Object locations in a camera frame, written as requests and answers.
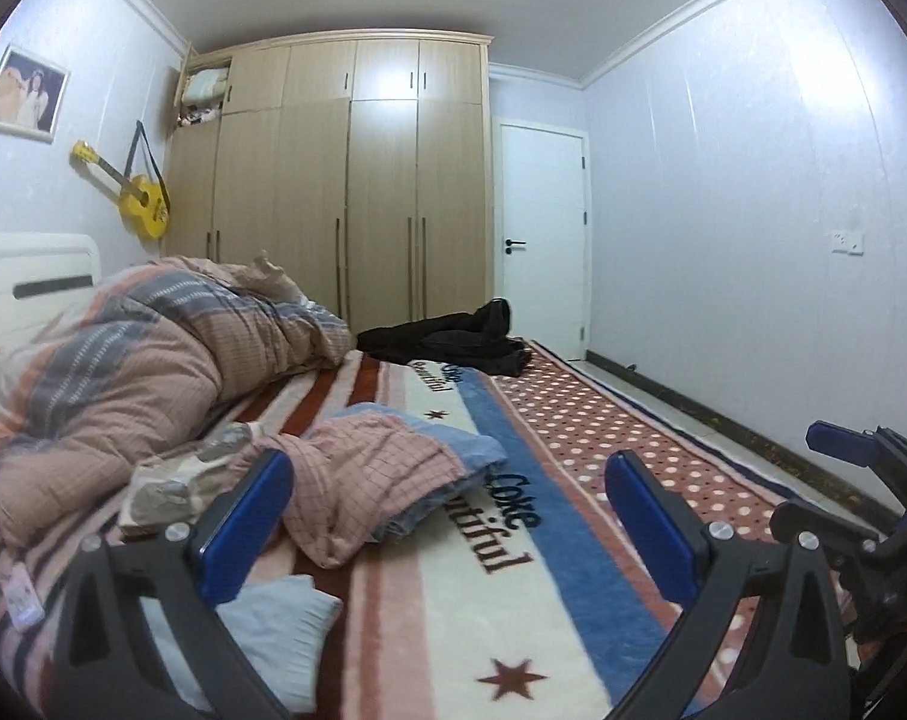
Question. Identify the yellow guitar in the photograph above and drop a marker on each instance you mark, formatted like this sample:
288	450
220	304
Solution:
144	202

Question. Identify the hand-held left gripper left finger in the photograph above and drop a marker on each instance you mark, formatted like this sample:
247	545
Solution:
247	525

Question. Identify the folded white bedding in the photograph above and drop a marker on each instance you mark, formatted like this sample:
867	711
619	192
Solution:
204	85

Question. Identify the white headboard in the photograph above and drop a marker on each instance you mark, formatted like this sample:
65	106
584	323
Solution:
18	262

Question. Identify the pink striped quilt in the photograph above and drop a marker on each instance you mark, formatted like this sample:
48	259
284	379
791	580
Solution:
123	390

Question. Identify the pink checked shirt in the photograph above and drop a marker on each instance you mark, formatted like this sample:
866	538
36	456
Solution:
363	480

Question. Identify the white door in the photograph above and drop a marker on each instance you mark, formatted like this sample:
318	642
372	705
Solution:
543	187

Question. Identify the black clothing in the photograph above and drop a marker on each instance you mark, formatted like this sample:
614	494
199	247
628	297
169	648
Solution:
438	341

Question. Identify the wooden wardrobe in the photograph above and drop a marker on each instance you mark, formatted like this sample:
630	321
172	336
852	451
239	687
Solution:
386	202

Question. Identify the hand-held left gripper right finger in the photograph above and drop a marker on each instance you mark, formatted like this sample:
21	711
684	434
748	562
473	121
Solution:
648	525

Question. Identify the white wall socket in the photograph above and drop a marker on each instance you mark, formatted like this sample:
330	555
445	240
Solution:
848	241

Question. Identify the printed dotted striped blanket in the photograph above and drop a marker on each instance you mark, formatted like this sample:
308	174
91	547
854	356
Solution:
453	615

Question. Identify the light blue pants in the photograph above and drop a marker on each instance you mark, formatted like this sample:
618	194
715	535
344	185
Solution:
280	622

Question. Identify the grey patterned cloth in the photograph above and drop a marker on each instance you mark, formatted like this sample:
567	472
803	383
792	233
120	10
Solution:
175	480

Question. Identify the framed wall picture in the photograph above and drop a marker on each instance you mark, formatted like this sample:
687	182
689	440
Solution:
25	94

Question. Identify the dark baseboard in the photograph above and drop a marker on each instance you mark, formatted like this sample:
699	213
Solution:
723	420

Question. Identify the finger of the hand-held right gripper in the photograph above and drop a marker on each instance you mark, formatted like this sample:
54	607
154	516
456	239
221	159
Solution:
836	441
821	529

